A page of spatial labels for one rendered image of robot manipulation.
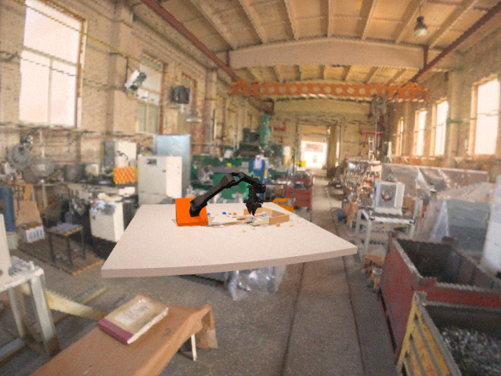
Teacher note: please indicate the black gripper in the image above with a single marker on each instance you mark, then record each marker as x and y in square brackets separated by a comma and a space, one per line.
[251, 203]

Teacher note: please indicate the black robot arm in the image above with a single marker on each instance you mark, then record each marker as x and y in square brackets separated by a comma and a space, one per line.
[227, 181]

